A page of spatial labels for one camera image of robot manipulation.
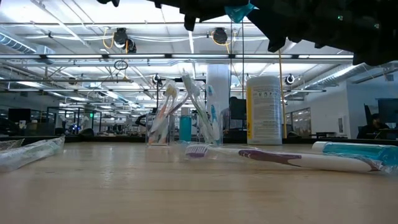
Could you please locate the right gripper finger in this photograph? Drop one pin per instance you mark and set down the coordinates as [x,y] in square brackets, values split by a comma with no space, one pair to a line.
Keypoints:
[202,9]
[273,34]

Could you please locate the green toothbrush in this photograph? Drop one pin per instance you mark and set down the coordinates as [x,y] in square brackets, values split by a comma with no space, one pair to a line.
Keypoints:
[31,152]
[199,107]

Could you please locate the blue toothbrush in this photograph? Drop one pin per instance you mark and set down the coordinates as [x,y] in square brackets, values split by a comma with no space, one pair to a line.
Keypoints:
[214,114]

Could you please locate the teal mouthwash bottle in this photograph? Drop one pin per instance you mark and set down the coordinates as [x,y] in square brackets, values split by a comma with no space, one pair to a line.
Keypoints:
[185,127]

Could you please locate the purple white toothbrush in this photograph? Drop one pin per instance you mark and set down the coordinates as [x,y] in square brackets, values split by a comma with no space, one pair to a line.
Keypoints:
[295,160]

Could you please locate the teal toothbrush package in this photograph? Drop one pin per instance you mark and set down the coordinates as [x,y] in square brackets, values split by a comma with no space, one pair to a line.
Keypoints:
[357,152]

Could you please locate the long ceiling light bar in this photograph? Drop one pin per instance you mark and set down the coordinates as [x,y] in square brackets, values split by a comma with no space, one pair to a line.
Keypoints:
[186,56]

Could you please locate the white building column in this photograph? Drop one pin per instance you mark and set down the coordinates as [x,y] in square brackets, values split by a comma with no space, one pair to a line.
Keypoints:
[219,77]

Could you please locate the white wipes canister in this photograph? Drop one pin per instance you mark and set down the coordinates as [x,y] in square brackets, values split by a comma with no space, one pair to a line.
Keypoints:
[264,112]

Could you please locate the dark wide monitor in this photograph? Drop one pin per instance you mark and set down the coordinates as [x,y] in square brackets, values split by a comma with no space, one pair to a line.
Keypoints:
[388,110]

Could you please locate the seated person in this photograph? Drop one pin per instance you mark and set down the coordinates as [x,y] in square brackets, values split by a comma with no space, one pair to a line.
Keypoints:
[371,127]

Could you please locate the small black monitor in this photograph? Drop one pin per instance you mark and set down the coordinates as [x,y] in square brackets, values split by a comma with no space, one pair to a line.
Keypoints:
[19,115]

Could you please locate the silver air duct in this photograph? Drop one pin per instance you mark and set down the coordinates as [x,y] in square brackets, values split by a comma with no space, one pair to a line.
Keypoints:
[15,43]
[342,73]

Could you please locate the black aluminium table frame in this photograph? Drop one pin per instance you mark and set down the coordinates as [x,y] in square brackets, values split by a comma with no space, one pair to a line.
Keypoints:
[298,141]

